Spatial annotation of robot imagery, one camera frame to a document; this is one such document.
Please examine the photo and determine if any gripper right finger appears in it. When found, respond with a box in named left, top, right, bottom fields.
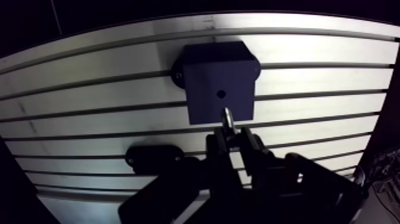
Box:
left=235, top=126, right=370, bottom=224

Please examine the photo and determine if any dark blue-grey block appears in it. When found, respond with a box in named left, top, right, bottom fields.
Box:
left=170, top=41, right=262, bottom=126

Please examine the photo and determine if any black oval holder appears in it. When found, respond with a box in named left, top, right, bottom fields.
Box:
left=125, top=144, right=186, bottom=176

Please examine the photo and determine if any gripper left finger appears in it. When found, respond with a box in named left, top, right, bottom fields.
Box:
left=118, top=127, right=242, bottom=224

